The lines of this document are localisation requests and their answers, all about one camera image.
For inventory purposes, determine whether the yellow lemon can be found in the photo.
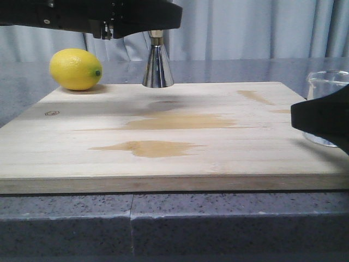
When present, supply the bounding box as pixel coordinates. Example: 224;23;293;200
49;48;103;91

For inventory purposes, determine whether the steel double jigger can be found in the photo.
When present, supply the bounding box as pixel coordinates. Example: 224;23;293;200
142;30;174;88

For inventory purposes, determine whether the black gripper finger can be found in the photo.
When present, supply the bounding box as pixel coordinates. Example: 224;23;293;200
113;1;182;39
291;85;348;153

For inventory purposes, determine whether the wooden cutting board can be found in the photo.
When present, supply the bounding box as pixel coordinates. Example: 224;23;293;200
1;82;348;194

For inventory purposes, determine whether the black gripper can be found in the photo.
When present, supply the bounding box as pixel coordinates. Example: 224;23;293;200
1;1;113;40

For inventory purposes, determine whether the glass beaker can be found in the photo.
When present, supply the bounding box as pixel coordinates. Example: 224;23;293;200
303;70;348;147

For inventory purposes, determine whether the grey curtain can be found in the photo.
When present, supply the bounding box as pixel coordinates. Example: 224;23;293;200
1;1;348;62

